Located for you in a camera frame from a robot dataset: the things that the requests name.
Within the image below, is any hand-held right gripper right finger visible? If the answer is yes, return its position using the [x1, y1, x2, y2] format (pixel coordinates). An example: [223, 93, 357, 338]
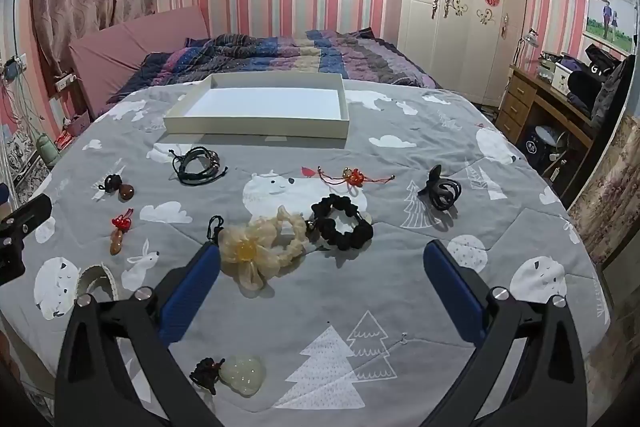
[423, 239, 586, 427]

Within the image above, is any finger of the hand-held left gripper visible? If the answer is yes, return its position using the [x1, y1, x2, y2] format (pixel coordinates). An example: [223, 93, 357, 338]
[0, 194, 53, 239]
[0, 234, 27, 288]

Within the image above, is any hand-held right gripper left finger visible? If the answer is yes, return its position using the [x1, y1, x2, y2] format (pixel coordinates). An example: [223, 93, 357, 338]
[54, 241, 226, 427]

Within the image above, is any cream organza scrunchie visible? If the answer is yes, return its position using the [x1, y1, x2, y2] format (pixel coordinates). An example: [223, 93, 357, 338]
[218, 205, 307, 298]

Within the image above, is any black tag pendant with cord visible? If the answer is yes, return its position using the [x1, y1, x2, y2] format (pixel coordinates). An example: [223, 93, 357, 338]
[206, 215, 226, 244]

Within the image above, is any brown gourd pendant red knot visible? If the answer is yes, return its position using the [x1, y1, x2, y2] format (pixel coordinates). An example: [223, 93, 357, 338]
[110, 208, 136, 256]

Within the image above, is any white jade pendant black cord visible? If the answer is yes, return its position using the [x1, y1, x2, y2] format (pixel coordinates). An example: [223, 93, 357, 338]
[190, 354, 267, 398]

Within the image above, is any brown gourd pendant black cord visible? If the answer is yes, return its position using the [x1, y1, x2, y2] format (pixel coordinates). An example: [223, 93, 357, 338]
[98, 174, 136, 202]

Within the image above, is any black hair claw clip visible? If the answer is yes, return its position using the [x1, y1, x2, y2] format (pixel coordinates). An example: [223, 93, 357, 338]
[419, 165, 461, 211]

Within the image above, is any black scrunchie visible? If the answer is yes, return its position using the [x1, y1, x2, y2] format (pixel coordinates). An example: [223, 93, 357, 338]
[311, 195, 374, 252]

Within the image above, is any black cord bracelet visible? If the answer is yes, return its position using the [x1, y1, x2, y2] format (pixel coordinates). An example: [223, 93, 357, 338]
[171, 147, 228, 186]

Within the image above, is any red knot charm gold bell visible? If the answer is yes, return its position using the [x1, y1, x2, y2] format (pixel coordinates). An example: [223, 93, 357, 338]
[300, 164, 396, 188]

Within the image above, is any white shallow cardboard box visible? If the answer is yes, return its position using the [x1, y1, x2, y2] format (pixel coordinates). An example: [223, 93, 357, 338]
[163, 73, 349, 140]

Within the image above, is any floral cloth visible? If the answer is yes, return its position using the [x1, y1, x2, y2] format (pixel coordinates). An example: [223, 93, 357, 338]
[567, 114, 640, 263]

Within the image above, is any pink mattress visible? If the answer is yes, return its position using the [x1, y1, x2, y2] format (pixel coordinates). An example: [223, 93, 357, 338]
[67, 5, 211, 120]

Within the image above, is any wooden desk with drawers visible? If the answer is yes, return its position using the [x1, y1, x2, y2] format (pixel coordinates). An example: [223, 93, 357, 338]
[495, 64, 601, 208]

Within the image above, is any white box on desk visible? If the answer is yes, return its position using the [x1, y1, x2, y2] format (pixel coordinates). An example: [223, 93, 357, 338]
[537, 52, 581, 95]

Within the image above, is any dark clothes pile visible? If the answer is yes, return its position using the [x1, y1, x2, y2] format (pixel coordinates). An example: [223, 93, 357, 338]
[560, 44, 636, 132]

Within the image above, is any white wardrobe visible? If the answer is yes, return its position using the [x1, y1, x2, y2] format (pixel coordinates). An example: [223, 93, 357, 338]
[387, 0, 528, 108]

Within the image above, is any striped purple blue quilt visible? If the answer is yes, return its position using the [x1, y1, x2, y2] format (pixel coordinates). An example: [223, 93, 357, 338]
[105, 28, 443, 105]

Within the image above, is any desk lamp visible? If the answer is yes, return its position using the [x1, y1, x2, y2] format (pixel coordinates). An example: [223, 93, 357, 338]
[515, 28, 541, 70]

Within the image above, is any framed couple photo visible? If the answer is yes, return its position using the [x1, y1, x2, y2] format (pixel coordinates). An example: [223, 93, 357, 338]
[582, 0, 638, 55]

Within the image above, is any beige strap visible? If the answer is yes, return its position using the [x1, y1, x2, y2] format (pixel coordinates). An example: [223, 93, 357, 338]
[77, 263, 121, 303]

